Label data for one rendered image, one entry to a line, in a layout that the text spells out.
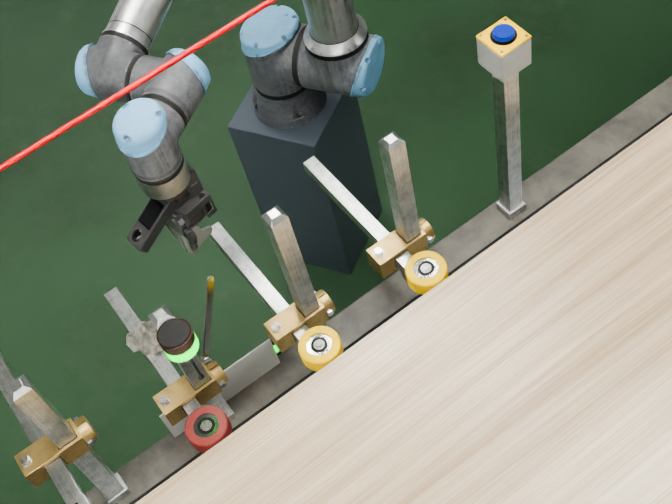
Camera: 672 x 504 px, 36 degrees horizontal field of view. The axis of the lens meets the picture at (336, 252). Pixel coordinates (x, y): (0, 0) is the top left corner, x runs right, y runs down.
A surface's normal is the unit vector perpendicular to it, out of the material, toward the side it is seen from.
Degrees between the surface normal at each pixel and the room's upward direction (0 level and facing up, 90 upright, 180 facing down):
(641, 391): 0
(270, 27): 5
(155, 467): 0
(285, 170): 90
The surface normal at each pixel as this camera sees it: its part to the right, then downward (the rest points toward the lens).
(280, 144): -0.40, 0.80
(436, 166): -0.17, -0.55
